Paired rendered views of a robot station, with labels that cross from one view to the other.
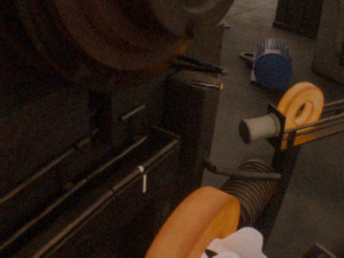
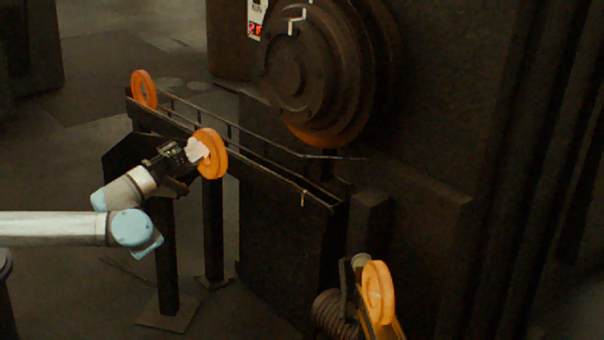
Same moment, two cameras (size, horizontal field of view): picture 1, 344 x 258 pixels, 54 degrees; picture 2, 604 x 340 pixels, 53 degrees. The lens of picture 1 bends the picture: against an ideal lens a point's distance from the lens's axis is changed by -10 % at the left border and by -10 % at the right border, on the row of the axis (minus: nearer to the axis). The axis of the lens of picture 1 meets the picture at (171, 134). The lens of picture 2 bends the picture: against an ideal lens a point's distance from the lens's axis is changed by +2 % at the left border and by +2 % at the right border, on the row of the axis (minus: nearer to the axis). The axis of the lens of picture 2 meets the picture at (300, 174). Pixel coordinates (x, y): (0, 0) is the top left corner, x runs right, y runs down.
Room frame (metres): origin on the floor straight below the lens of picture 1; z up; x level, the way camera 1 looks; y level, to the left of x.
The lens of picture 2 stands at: (0.94, -1.49, 1.67)
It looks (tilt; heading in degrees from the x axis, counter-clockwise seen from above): 29 degrees down; 106
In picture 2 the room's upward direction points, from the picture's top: 3 degrees clockwise
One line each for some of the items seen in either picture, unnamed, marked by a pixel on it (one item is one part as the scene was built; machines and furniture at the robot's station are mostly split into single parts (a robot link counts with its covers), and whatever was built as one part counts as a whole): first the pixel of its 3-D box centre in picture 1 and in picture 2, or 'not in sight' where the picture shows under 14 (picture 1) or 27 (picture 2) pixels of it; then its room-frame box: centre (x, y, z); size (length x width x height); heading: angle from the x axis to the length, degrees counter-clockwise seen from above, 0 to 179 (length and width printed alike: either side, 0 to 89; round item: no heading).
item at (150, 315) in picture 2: not in sight; (159, 235); (-0.05, 0.11, 0.36); 0.26 x 0.20 x 0.72; 4
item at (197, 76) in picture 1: (188, 123); (368, 229); (0.74, -0.04, 0.68); 0.11 x 0.08 x 0.24; 59
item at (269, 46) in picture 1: (272, 61); not in sight; (2.67, -0.74, 0.17); 0.57 x 0.31 x 0.34; 169
